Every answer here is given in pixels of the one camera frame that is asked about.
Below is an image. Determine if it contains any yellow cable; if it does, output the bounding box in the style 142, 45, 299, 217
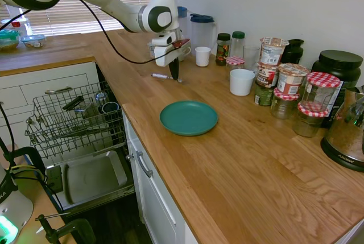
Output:
11, 165, 48, 184

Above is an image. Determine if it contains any spice jar dark lid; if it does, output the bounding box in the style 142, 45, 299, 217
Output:
216, 32, 231, 67

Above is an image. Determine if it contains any metal cabinet handle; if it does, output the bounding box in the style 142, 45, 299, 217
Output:
44, 86, 75, 95

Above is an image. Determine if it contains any clear glass jar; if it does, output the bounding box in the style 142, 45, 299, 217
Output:
95, 92, 109, 109

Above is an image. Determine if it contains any dishwasher door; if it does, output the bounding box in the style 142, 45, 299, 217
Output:
45, 150, 136, 214

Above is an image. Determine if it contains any clear glass container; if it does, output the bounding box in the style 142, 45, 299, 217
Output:
73, 101, 95, 120

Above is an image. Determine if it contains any metal drawer handle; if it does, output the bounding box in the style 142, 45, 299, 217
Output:
135, 150, 154, 179

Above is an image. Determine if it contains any dark blue mug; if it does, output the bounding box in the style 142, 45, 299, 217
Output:
101, 101, 119, 114

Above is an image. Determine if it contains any small white cup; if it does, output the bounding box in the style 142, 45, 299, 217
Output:
195, 46, 212, 68

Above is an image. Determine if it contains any black plastic container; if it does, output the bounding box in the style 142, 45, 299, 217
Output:
61, 96, 85, 111

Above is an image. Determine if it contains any large black tub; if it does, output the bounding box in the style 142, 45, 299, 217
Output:
311, 49, 364, 129

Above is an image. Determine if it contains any glass container blue lid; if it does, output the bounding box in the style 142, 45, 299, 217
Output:
20, 34, 47, 49

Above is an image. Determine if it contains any wire dishwasher rack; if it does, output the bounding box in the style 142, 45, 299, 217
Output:
24, 81, 126, 160

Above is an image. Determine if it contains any food container green lid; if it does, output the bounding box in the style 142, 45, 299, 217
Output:
0, 30, 22, 52

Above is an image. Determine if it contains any wide white cup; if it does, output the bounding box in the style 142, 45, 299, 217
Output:
229, 69, 256, 97

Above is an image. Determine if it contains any green printed can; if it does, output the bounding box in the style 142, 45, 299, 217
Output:
254, 81, 275, 107

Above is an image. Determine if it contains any robot base green light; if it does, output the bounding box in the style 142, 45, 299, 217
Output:
0, 161, 34, 244

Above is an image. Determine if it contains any stainless steel electric kettle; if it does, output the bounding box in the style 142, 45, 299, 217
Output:
320, 84, 364, 173

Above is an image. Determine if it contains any glass jar red checked lid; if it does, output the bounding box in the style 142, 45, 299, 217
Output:
300, 72, 341, 113
270, 87, 301, 121
226, 56, 246, 81
292, 103, 329, 138

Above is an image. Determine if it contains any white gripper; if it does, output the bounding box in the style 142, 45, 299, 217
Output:
154, 44, 192, 83

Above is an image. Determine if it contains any clear pitcher dark blue lid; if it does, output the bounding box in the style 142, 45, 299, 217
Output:
189, 13, 218, 55

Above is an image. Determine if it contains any black base cable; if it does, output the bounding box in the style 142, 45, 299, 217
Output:
0, 101, 15, 171

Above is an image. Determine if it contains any clear bottle green cap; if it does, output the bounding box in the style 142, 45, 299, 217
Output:
231, 31, 246, 59

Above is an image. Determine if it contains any white cabinet with drawer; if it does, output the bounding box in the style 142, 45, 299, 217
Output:
122, 110, 200, 244

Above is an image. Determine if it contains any clear pitcher light blue lid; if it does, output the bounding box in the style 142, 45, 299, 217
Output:
177, 6, 189, 60

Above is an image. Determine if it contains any red printed yogurt cup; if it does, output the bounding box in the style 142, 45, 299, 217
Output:
257, 62, 280, 89

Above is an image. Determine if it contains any black bottle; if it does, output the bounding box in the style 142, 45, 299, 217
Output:
281, 39, 305, 65

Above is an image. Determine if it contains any black table clamp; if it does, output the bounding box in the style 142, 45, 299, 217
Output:
2, 146, 47, 184
34, 214, 97, 244

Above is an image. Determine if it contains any white corner cabinet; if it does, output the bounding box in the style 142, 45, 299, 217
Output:
0, 61, 101, 154

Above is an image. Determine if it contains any green plate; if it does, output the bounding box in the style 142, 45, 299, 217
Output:
159, 100, 219, 137

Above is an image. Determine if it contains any clear drinking glass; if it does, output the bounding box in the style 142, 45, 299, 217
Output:
243, 45, 261, 72

